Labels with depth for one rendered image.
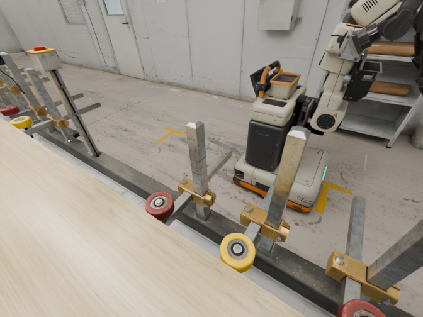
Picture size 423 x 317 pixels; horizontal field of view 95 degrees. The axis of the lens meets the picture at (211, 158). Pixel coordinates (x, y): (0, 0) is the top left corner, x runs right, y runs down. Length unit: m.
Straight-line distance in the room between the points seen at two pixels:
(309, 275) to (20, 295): 0.70
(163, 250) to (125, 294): 0.10
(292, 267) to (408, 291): 1.12
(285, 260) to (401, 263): 0.30
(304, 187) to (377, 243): 0.62
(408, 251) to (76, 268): 0.66
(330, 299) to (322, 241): 0.98
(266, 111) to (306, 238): 0.95
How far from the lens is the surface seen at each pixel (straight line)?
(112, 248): 0.55
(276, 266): 0.72
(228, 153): 0.84
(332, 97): 1.39
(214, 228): 0.75
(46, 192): 0.80
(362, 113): 3.21
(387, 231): 1.98
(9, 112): 1.62
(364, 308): 0.52
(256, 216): 0.60
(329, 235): 1.73
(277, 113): 1.31
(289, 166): 0.42
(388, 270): 0.59
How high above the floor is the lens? 1.34
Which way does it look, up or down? 39 degrees down
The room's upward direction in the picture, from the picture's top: 3 degrees counter-clockwise
